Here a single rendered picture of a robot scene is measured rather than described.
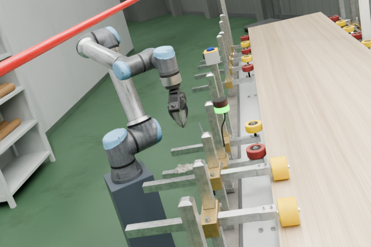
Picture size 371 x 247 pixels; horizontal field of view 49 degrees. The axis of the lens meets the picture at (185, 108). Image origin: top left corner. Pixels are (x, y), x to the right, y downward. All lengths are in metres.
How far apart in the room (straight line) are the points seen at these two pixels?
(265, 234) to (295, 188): 0.35
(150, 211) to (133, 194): 0.16
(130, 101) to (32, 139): 2.52
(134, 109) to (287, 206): 1.36
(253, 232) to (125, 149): 0.94
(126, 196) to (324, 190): 1.29
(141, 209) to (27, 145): 2.60
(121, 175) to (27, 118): 2.45
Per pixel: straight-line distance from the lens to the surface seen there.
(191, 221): 0.99
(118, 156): 2.33
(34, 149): 4.81
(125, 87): 2.36
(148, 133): 2.37
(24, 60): 0.29
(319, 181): 1.44
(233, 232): 1.61
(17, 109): 4.68
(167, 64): 1.78
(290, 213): 1.21
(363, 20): 3.02
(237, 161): 1.72
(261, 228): 1.72
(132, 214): 2.44
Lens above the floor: 1.67
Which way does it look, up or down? 19 degrees down
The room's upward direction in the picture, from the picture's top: 15 degrees counter-clockwise
